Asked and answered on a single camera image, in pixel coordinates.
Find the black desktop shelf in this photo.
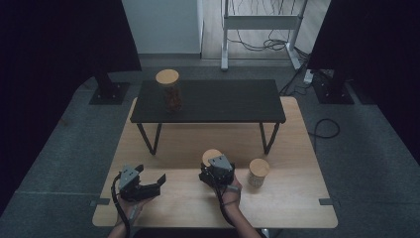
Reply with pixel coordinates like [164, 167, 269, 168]
[129, 78, 287, 157]

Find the black stand base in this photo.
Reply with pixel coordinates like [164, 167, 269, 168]
[88, 72, 131, 106]
[311, 68, 357, 105]

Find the wooden cylinder cup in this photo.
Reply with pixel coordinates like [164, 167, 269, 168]
[248, 158, 271, 189]

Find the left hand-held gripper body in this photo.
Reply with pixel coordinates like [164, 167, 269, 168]
[117, 164, 162, 202]

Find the hand-held gripper black cable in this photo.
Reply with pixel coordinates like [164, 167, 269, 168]
[212, 178, 236, 228]
[111, 173, 132, 238]

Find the tangle of black cables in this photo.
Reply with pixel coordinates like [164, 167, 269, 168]
[227, 0, 311, 97]

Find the right hand-held gripper black cable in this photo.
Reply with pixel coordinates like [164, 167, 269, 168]
[212, 178, 236, 228]

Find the person's right hand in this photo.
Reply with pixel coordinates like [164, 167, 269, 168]
[211, 176, 244, 208]

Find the glass jar with brown spices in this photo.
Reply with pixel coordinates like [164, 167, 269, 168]
[155, 68, 183, 115]

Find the looped black floor cable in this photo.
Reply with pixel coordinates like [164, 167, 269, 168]
[307, 117, 342, 154]

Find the left hand-held gripper black cable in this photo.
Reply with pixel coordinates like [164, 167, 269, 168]
[111, 173, 132, 238]

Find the person's left hand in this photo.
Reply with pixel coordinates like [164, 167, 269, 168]
[117, 195, 157, 221]

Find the black curtain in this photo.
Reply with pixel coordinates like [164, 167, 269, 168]
[306, 0, 420, 167]
[0, 0, 143, 212]

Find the white metal stand frame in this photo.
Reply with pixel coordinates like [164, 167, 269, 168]
[220, 0, 310, 72]

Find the round wooden disc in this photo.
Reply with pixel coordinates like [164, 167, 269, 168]
[201, 148, 224, 168]

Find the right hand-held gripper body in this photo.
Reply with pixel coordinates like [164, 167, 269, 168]
[198, 154, 237, 188]

